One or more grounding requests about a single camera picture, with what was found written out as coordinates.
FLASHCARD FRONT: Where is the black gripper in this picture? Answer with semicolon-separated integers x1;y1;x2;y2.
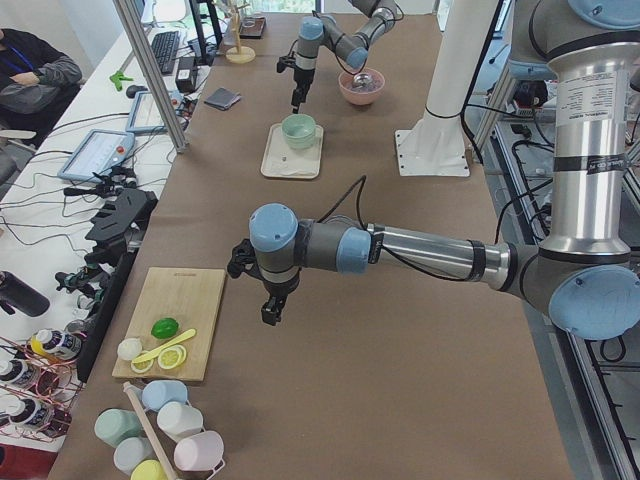
276;53;315;114
227;238;300;325

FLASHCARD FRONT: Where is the green bowl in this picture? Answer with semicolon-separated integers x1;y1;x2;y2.
283;132;316;150
281;114;316;137

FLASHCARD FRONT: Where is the grey cloth stack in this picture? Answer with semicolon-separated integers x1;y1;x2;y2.
204;87;242;111

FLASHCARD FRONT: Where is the beige serving tray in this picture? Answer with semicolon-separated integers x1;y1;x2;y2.
260;123;324;180

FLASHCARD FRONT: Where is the metal scoop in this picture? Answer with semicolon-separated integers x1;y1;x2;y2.
350;72;375;92

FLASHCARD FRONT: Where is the pink bowl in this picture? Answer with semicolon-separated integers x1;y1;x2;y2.
338;68;386;106

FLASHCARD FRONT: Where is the wooden mug tree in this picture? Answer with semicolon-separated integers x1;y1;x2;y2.
214;0;256;64

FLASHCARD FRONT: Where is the wooden cutting board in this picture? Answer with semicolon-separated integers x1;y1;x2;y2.
112;267;226;383

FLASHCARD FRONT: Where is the yellow plastic knife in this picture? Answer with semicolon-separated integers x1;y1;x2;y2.
132;328;197;363

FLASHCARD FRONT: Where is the green lime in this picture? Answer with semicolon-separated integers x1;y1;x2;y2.
151;317;179;339

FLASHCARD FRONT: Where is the lemon slice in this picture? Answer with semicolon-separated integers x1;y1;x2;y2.
130;359;154;374
157;344;187;370

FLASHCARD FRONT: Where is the blue cup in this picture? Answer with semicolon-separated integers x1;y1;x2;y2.
142;380;188;412

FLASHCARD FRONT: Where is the black keyboard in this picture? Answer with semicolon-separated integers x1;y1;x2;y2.
151;30;180;75

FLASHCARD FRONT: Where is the white cup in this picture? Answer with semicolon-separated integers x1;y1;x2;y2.
156;401;204;442

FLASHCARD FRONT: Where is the white garlic toy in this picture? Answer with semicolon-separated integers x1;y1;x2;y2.
117;337;143;362

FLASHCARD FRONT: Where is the pink cup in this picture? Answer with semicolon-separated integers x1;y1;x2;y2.
174;430;225;471

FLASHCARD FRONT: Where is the blue teach pendant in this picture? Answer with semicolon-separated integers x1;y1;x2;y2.
125;91;166;134
57;129;135;183

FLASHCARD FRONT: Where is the black tool rack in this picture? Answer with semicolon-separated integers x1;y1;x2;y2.
76;188;158;383

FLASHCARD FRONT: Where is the wooden cup rack rod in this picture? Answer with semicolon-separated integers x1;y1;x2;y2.
122;382;179;480

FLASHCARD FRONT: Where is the green cup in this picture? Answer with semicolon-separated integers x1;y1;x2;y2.
94;408;143;448

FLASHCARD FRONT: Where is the grey cup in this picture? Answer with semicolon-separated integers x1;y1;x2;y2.
113;437;154;475

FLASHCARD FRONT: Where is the yellow cup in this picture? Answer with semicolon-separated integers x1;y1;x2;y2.
130;459;168;480

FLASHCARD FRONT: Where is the yellow sauce bottle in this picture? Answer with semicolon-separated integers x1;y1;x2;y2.
32;329;82;361

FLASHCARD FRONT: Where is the seated person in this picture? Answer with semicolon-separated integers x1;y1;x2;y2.
1;28;83;137

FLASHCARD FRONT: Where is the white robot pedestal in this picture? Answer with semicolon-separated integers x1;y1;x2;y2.
395;0;501;177

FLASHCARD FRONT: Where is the aluminium frame post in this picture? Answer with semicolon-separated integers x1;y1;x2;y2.
113;0;187;154

